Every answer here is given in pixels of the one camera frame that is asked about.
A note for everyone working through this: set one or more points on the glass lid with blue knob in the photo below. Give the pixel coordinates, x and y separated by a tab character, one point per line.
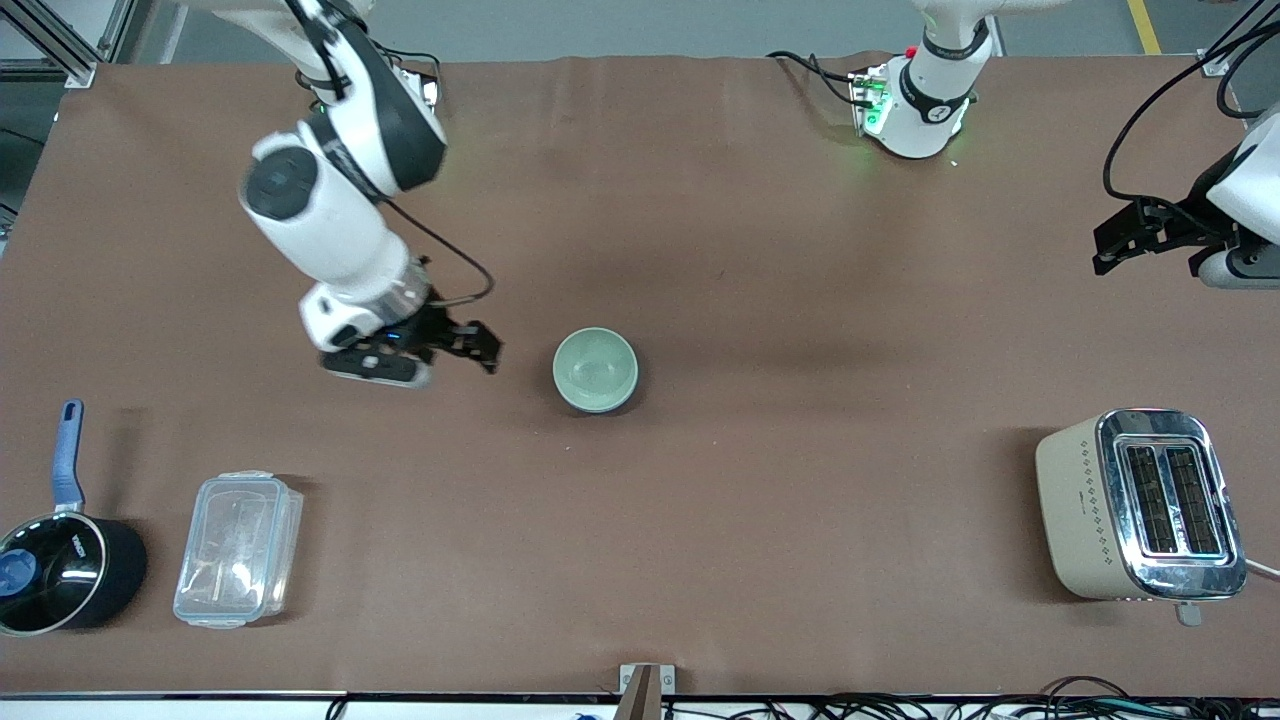
45	572

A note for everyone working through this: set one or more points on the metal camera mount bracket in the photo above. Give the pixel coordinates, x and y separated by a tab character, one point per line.
646	690

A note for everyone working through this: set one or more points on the brown table cover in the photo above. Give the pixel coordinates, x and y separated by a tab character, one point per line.
640	520

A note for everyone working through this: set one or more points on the green bowl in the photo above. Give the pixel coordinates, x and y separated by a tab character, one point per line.
595	368

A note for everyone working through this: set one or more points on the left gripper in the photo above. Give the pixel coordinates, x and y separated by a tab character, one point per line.
1186	226

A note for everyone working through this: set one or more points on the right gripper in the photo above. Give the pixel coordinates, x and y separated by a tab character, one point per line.
432	326

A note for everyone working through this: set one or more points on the aluminium frame profile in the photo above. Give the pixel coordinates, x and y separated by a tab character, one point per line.
60	45

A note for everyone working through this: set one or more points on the beige chrome toaster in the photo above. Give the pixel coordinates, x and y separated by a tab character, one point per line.
1135	505

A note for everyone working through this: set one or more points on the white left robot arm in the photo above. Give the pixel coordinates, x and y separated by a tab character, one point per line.
915	120

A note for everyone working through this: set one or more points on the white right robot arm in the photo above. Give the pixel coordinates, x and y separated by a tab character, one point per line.
330	220

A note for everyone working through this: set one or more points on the clear plastic food container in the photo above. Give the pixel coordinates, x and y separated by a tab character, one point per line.
238	548

